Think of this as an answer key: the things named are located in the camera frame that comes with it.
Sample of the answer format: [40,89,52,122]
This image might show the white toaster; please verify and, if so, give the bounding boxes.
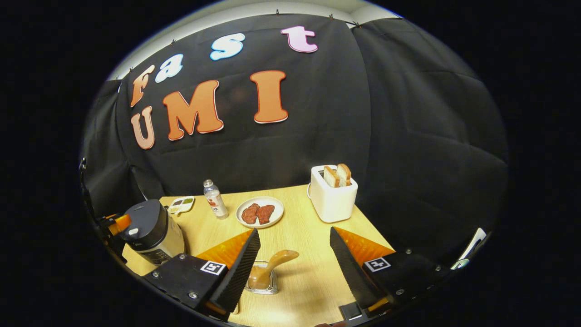
[309,164,359,223]

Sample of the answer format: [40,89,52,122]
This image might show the wire chopstick holder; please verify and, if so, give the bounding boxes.
[244,261,279,295]

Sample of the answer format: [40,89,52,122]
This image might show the white round plate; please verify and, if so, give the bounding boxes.
[236,196,285,229]

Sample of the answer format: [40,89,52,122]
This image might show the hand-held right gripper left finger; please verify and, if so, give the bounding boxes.
[143,228,262,322]

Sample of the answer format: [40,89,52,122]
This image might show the wooden spoon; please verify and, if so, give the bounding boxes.
[249,249,300,290]

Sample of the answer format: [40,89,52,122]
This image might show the black tape patch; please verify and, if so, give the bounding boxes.
[339,302,364,322]

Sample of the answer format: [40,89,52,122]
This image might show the small clear drink bottle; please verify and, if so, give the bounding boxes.
[203,179,229,220]

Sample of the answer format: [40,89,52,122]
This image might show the white divided condiment dish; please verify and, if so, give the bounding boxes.
[168,196,196,216]

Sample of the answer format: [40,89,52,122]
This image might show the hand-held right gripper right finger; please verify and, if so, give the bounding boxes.
[330,227,451,318]

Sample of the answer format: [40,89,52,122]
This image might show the dark grey rice cooker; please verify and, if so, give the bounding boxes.
[119,199,187,266]

